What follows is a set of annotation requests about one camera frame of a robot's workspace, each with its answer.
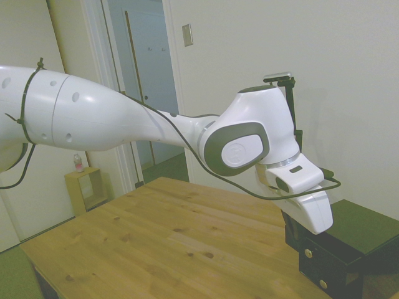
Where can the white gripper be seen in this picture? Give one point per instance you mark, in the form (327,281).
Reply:
(311,213)

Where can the small bottle pink label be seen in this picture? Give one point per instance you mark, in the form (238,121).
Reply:
(78,163)

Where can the black camera stand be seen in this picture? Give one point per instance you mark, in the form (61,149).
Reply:
(292,102)

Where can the beige wall switch plate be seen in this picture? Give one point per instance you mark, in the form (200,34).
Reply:
(187,35)

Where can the grey exterior camera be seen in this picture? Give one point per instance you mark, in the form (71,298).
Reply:
(277,77)

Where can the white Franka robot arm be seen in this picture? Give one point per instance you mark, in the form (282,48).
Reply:
(93,112)

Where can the yellow wooden box shelf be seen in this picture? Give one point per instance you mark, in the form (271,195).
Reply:
(79,199)

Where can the white interior door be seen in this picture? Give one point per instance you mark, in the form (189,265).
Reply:
(156,62)

